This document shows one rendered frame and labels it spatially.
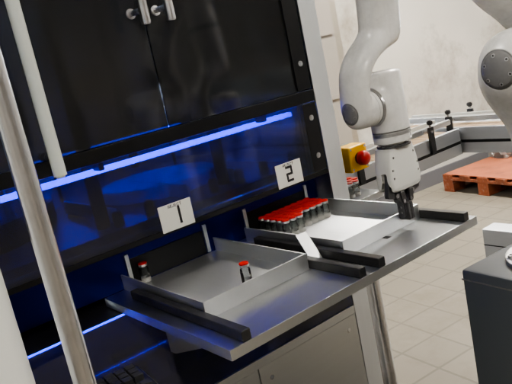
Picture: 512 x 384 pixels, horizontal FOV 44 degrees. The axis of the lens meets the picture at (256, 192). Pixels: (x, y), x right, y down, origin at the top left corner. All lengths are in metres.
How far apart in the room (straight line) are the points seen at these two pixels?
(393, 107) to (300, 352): 0.70
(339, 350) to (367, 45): 0.86
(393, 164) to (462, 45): 4.31
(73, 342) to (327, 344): 1.12
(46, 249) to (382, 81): 0.87
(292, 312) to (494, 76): 0.52
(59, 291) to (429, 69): 4.82
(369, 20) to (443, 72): 4.14
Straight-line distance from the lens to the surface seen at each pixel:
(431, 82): 5.38
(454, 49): 5.60
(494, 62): 1.10
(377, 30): 1.36
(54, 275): 0.72
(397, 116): 1.39
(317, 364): 1.76
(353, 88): 1.33
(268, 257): 1.41
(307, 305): 1.15
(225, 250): 1.54
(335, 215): 1.67
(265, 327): 1.10
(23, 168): 0.70
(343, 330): 1.80
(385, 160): 1.40
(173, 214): 1.42
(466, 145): 2.35
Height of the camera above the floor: 1.33
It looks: 12 degrees down
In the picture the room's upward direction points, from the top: 12 degrees counter-clockwise
